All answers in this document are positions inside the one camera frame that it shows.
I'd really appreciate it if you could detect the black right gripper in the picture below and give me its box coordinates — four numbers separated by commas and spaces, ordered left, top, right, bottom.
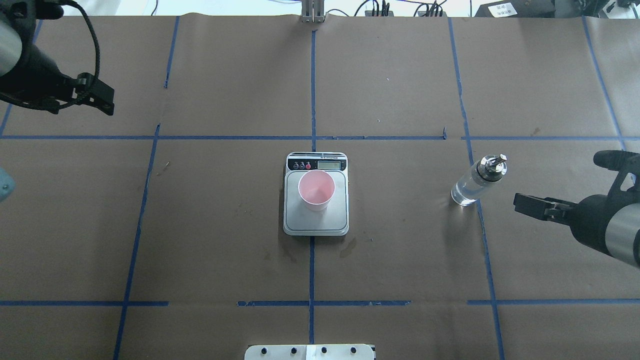
514, 193, 624, 251

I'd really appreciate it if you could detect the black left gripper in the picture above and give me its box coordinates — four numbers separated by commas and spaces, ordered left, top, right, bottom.
0, 45, 115, 116

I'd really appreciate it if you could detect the pink plastic cup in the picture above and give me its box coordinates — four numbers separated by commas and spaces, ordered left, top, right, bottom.
297, 170, 336, 212

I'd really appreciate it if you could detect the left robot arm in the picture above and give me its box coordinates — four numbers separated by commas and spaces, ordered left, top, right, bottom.
0, 0, 115, 116

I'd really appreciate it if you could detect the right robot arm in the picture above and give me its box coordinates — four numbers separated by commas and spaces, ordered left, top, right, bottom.
513, 193, 640, 268

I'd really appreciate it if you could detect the silver digital kitchen scale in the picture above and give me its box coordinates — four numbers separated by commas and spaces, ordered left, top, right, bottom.
282, 152, 350, 237

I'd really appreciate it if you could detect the black box with label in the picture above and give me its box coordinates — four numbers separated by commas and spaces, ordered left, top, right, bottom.
473, 0, 556, 18

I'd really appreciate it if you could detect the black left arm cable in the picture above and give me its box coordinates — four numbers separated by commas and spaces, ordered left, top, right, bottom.
30, 0, 102, 109

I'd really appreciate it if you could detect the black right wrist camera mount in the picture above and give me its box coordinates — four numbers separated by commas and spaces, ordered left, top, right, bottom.
593, 150, 640, 198

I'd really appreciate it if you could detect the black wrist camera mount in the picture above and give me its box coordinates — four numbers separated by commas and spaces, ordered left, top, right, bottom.
0, 0, 64, 20
593, 150, 640, 198

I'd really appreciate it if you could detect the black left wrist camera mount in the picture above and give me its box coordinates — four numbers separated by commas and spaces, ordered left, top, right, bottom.
0, 0, 64, 20

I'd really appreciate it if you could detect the aluminium frame post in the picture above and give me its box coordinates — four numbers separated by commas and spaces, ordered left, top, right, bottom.
300, 0, 326, 24

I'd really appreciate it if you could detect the white camera stand pole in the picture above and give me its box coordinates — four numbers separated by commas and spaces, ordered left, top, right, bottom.
244, 343, 377, 360

